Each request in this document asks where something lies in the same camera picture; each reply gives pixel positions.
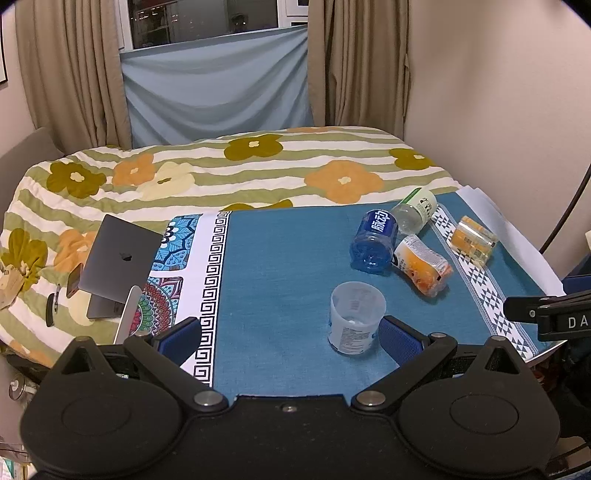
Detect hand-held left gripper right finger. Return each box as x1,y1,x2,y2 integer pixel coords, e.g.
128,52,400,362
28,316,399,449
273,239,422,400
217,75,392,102
352,316,532,414

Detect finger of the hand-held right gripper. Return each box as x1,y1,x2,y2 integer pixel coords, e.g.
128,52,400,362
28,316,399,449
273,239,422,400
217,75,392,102
503,290,591,325

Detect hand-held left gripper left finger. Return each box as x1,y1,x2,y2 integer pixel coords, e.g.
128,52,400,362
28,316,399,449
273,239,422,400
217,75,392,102
52,318,229,414

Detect translucent plastic cup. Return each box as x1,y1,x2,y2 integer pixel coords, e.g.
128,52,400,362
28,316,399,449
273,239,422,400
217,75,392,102
328,281,387,356

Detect dark blue box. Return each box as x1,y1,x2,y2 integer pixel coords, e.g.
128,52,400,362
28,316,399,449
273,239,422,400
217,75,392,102
560,274,591,297

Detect silver laptop stand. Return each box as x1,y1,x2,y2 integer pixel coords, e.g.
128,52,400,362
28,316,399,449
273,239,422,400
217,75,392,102
113,285,144,345

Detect white sheet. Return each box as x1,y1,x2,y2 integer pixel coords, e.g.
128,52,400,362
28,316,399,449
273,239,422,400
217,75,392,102
456,185,568,298

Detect orange juice bottle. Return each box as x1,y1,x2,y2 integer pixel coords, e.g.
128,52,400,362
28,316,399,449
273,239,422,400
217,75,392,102
393,234,454,299

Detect colourful mandala mat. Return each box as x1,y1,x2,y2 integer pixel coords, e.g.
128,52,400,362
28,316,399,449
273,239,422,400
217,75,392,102
131,211,232,387

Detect yellow drink bottle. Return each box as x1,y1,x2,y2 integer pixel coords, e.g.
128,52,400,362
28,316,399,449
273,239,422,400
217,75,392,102
451,215,499,265

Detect grey laptop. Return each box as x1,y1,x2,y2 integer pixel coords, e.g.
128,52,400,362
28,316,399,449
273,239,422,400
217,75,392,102
78,213,167,320

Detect blue plastic bottle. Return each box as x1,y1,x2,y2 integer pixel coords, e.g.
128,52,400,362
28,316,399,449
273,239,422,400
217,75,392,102
349,209,400,274

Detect teal tablecloth with patterned border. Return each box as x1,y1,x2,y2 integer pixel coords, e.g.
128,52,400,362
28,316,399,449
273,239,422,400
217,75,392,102
210,190,552,398

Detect phone with orange case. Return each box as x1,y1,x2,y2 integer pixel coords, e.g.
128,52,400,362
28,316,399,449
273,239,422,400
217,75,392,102
66,264,86,299

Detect clear bottle with green label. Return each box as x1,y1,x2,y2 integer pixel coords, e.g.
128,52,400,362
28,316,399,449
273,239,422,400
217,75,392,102
390,187,438,236

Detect wooden tags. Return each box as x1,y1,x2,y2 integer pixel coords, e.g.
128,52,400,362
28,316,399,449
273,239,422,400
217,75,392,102
0,263,25,311

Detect floral striped blanket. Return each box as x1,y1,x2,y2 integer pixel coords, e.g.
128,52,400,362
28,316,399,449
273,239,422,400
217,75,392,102
0,126,465,367

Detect grey upholstered headboard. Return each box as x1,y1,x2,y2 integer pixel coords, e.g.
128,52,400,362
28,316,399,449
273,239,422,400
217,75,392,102
0,127,66,227

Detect light blue hanging cloth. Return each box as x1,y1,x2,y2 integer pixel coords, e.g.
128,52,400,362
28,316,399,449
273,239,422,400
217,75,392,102
120,25,315,148

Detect beige curtain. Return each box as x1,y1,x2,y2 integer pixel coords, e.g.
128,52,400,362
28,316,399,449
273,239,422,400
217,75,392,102
307,0,411,141
15,0,134,155

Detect window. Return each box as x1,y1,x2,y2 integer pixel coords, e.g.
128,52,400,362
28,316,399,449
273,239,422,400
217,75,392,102
115,0,309,51

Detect black cable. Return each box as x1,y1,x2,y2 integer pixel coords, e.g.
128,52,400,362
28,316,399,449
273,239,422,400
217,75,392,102
539,164,591,254

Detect framed wall picture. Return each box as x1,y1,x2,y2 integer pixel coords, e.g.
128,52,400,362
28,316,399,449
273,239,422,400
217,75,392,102
0,0,10,85

